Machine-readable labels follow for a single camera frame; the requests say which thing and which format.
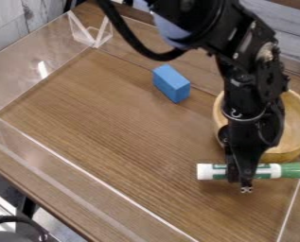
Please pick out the blue rectangular block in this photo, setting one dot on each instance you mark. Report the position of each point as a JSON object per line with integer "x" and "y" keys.
{"x": 173, "y": 85}

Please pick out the brown wooden bowl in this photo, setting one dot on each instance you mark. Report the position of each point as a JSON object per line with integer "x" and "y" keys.
{"x": 287, "y": 151}

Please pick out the green white marker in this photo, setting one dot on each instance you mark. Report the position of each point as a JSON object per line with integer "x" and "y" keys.
{"x": 210, "y": 172}

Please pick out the clear acrylic tray wall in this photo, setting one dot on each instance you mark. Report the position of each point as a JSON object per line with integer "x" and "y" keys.
{"x": 103, "y": 150}

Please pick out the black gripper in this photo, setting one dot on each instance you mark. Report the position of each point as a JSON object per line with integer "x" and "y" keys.
{"x": 254, "y": 113}

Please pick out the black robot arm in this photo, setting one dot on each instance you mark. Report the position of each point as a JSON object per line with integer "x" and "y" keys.
{"x": 235, "y": 35}

